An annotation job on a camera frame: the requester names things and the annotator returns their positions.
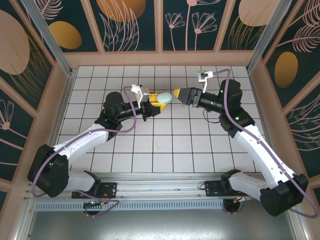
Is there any mint green earbud charging case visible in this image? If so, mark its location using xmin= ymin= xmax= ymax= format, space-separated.
xmin=156 ymin=91 xmax=174 ymax=105

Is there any grey metal sheet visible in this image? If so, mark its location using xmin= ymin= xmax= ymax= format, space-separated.
xmin=24 ymin=209 xmax=301 ymax=240

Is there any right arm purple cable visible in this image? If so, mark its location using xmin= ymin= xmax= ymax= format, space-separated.
xmin=212 ymin=69 xmax=320 ymax=219

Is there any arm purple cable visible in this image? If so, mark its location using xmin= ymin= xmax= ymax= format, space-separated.
xmin=31 ymin=86 xmax=124 ymax=219
xmin=212 ymin=69 xmax=320 ymax=219

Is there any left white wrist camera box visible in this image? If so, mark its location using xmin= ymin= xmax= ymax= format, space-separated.
xmin=130 ymin=84 xmax=143 ymax=109

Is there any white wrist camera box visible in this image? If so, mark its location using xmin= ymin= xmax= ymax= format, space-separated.
xmin=130 ymin=84 xmax=143 ymax=109
xmin=196 ymin=70 xmax=215 ymax=93

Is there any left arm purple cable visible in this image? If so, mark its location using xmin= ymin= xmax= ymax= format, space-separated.
xmin=31 ymin=86 xmax=124 ymax=219

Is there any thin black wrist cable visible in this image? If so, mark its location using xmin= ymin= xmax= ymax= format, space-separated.
xmin=202 ymin=108 xmax=222 ymax=124

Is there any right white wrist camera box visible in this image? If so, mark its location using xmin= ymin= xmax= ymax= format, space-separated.
xmin=196 ymin=70 xmax=215 ymax=93

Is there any aluminium side rail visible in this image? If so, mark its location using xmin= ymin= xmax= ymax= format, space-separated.
xmin=48 ymin=71 xmax=76 ymax=151
xmin=248 ymin=70 xmax=270 ymax=141

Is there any aluminium corner post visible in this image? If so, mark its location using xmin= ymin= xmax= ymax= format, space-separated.
xmin=246 ymin=0 xmax=294 ymax=74
xmin=19 ymin=0 xmax=77 ymax=77

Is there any aluminium mounting rail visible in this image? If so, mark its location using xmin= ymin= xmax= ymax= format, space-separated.
xmin=23 ymin=172 xmax=295 ymax=201

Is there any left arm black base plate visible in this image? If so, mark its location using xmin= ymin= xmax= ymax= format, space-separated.
xmin=71 ymin=182 xmax=118 ymax=200

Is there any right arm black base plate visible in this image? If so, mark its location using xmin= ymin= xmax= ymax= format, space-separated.
xmin=204 ymin=180 xmax=241 ymax=198

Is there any perforated metal cable duct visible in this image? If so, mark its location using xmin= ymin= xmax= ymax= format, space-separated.
xmin=34 ymin=201 xmax=286 ymax=212

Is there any black round cable port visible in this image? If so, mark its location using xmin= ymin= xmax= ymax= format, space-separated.
xmin=83 ymin=202 xmax=101 ymax=216
xmin=223 ymin=199 xmax=247 ymax=215

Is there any aluminium frame bar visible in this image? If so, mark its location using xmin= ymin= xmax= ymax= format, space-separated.
xmin=283 ymin=197 xmax=312 ymax=240
xmin=9 ymin=199 xmax=37 ymax=240

